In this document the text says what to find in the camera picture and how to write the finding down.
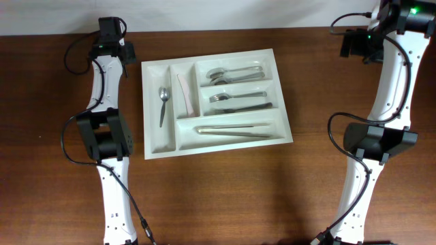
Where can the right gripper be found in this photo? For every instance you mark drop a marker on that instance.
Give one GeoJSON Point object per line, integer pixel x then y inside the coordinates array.
{"type": "Point", "coordinates": [349, 43]}

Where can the small metal teaspoon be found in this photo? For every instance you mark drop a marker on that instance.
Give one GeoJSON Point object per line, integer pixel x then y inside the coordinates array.
{"type": "Point", "coordinates": [164, 95]}
{"type": "Point", "coordinates": [125, 71]}

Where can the white plastic knife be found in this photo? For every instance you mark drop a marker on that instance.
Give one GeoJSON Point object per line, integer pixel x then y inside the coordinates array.
{"type": "Point", "coordinates": [186, 95]}

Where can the large metal spoon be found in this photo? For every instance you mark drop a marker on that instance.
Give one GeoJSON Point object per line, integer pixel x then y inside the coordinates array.
{"type": "Point", "coordinates": [219, 71]}
{"type": "Point", "coordinates": [225, 80]}

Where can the metal fork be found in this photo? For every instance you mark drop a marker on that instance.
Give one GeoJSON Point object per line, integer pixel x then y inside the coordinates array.
{"type": "Point", "coordinates": [236, 110]}
{"type": "Point", "coordinates": [225, 96]}

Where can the metal kitchen tongs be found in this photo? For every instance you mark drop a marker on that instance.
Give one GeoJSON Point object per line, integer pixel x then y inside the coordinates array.
{"type": "Point", "coordinates": [234, 130]}

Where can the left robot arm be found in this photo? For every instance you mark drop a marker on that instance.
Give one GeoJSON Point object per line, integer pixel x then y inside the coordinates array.
{"type": "Point", "coordinates": [104, 132]}

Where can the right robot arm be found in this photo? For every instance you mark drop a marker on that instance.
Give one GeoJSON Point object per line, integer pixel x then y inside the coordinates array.
{"type": "Point", "coordinates": [397, 37]}

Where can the white plastic cutlery tray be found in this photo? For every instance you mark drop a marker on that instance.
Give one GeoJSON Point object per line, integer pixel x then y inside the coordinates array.
{"type": "Point", "coordinates": [178, 137]}

